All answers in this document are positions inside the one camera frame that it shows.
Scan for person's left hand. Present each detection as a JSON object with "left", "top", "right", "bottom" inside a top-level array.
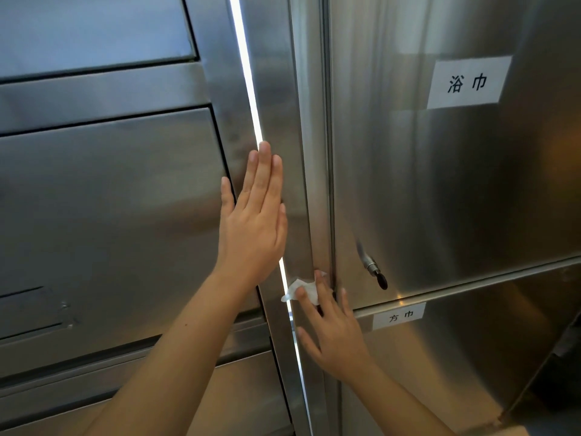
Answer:
[{"left": 212, "top": 141, "right": 289, "bottom": 296}]

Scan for person's right hand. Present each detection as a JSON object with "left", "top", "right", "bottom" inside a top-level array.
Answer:
[{"left": 294, "top": 269, "right": 378, "bottom": 386}]

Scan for white wet wipe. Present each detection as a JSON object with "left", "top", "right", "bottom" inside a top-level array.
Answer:
[{"left": 280, "top": 269, "right": 327, "bottom": 307}]

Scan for person's right forearm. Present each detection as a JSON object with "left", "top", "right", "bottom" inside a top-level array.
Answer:
[{"left": 347, "top": 362, "right": 455, "bottom": 436}]

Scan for person's left forearm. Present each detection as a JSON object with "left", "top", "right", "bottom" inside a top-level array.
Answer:
[{"left": 84, "top": 267, "right": 262, "bottom": 436}]

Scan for white paper label square towel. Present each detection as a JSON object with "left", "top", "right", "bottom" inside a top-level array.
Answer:
[{"left": 372, "top": 302, "right": 427, "bottom": 331}]

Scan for steel linen shelf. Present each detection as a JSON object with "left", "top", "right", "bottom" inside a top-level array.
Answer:
[{"left": 238, "top": 0, "right": 581, "bottom": 436}]

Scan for stainless steel cabinet body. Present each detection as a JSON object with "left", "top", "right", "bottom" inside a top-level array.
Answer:
[{"left": 0, "top": 0, "right": 309, "bottom": 436}]

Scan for white paper label bath towel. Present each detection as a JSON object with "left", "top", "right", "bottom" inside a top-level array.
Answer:
[{"left": 426, "top": 55, "right": 513, "bottom": 110}]

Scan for chrome label holder frame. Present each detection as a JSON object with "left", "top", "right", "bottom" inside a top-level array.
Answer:
[{"left": 0, "top": 285, "right": 78, "bottom": 346}]

